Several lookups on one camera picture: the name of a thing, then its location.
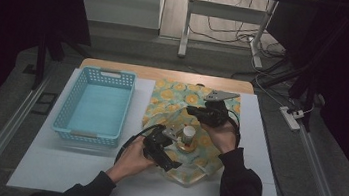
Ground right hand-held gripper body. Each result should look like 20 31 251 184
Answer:
200 88 242 132

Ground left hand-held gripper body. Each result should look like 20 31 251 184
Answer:
139 121 184 167

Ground small jar with white lid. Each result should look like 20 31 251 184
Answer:
180 124 198 147

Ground orange floral tote bag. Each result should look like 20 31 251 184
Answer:
133 76 244 194

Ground blue plastic basket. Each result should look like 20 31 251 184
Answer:
49 62 138 150

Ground person's right hand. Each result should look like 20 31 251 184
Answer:
196 116 242 157

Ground person's left hand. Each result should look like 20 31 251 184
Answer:
104 131 161 189

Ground white power strip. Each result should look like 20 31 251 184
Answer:
277 105 306 133

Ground black metal stand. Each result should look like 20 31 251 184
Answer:
30 25 95 97
255 53 330 134

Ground white table mat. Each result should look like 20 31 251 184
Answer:
5 61 298 196

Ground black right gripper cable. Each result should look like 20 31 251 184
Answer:
222 109 245 150

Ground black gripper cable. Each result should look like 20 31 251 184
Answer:
114 119 161 170
222 109 245 150

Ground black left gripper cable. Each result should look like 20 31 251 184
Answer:
114 119 161 170

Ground white floor cable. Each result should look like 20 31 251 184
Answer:
245 53 321 117

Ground black floor cables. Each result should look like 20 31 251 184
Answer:
184 0 296 86

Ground white desk frame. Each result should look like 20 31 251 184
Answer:
176 0 280 71

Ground black square floor frame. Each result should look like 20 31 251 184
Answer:
31 90 59 118

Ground aluminium rail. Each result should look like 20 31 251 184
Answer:
0 66 55 196
287 122 349 196

